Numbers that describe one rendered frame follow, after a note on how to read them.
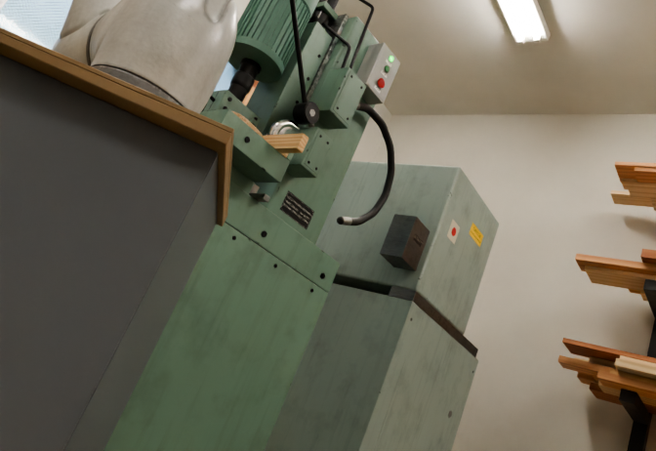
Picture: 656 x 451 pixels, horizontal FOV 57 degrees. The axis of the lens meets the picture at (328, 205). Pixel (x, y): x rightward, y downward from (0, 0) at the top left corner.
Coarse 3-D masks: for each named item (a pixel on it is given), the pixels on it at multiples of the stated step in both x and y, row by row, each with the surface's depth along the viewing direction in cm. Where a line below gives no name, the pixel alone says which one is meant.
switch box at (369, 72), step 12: (372, 48) 187; (384, 48) 185; (372, 60) 184; (384, 60) 185; (396, 60) 189; (360, 72) 184; (372, 72) 182; (372, 84) 182; (372, 96) 184; (384, 96) 186
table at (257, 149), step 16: (208, 112) 134; (224, 112) 130; (240, 128) 132; (240, 144) 132; (256, 144) 135; (240, 160) 138; (256, 160) 135; (272, 160) 139; (288, 160) 142; (256, 176) 143; (272, 176) 139
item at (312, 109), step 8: (296, 16) 162; (296, 24) 162; (296, 32) 162; (296, 40) 163; (296, 48) 163; (304, 80) 165; (304, 88) 165; (304, 96) 165; (296, 104) 167; (304, 104) 164; (312, 104) 165; (296, 112) 165; (304, 112) 163; (312, 112) 165; (296, 120) 166; (304, 120) 165; (312, 120) 165
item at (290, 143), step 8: (264, 136) 145; (272, 136) 143; (280, 136) 141; (288, 136) 139; (296, 136) 137; (304, 136) 136; (272, 144) 141; (280, 144) 139; (288, 144) 137; (296, 144) 135; (304, 144) 136; (280, 152) 140; (288, 152) 139; (296, 152) 137
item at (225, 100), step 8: (216, 96) 162; (224, 96) 160; (232, 96) 162; (208, 104) 162; (216, 104) 159; (224, 104) 160; (232, 104) 162; (240, 104) 164; (240, 112) 164; (248, 112) 166
